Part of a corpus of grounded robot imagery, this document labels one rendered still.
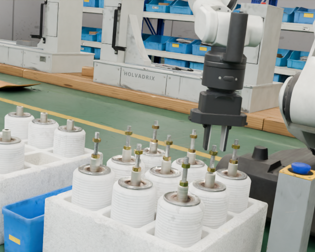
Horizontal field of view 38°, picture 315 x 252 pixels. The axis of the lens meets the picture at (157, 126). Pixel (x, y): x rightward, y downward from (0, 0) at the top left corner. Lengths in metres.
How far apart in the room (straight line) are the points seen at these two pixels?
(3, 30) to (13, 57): 3.72
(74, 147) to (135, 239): 0.54
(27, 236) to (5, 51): 3.76
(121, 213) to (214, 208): 0.20
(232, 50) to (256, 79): 2.25
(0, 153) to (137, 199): 0.44
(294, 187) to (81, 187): 0.46
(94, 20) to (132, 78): 6.29
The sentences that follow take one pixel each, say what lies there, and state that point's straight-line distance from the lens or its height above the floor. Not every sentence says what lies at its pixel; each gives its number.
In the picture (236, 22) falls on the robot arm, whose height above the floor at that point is 0.61.
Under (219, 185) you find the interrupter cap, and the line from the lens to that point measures 1.04.
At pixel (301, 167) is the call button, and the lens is 1.00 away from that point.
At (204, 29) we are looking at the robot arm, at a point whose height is 0.59.
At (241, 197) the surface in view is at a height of 0.21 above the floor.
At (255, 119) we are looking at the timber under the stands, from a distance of 3.02.
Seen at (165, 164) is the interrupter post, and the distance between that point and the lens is 1.07.
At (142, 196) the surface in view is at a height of 0.24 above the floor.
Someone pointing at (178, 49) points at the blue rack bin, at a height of 0.30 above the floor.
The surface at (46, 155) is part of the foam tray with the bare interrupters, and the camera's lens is 1.42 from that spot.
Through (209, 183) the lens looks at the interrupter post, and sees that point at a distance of 1.02.
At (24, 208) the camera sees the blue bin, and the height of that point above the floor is 0.10.
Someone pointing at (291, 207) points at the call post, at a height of 0.24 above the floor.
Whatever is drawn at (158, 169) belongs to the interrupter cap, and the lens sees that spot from 1.10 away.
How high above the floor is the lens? 0.58
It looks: 12 degrees down
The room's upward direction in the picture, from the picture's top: 6 degrees clockwise
